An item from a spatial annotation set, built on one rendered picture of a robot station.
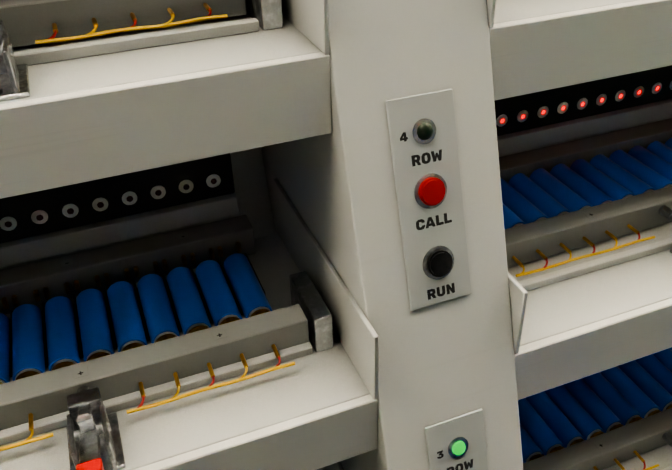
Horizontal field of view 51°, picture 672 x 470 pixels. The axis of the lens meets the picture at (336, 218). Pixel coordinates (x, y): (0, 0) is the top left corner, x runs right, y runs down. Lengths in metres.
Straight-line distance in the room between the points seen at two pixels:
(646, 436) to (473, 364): 0.25
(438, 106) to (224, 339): 0.19
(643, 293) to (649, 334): 0.03
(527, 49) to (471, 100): 0.05
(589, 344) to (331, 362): 0.17
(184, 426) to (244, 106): 0.19
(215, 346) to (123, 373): 0.05
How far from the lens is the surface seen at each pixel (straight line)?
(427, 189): 0.40
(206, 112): 0.37
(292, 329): 0.45
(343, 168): 0.39
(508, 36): 0.42
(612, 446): 0.66
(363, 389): 0.44
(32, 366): 0.47
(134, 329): 0.47
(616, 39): 0.47
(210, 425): 0.43
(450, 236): 0.42
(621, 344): 0.53
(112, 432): 0.44
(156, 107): 0.36
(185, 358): 0.44
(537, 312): 0.50
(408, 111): 0.39
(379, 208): 0.39
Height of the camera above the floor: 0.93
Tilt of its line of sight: 16 degrees down
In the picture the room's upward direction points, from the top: 8 degrees counter-clockwise
